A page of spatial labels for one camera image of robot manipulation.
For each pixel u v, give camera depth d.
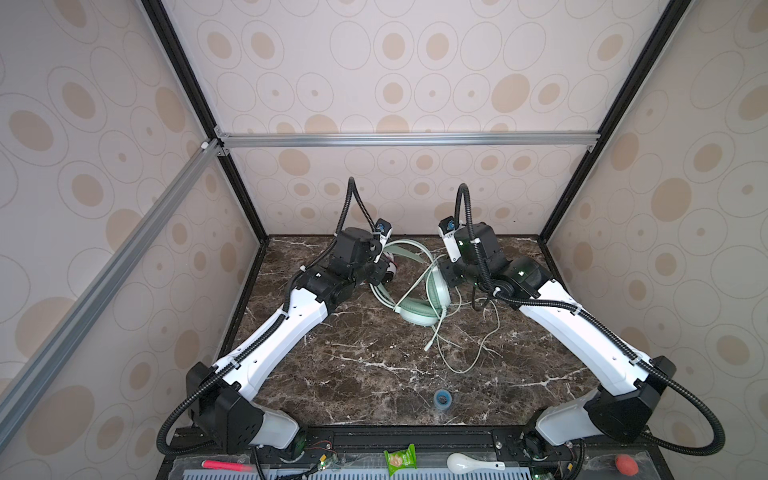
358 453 0.73
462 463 0.71
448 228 0.61
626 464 0.69
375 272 0.67
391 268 1.01
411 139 0.92
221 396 0.39
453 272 0.64
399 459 0.70
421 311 0.69
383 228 0.64
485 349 0.90
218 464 0.71
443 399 0.81
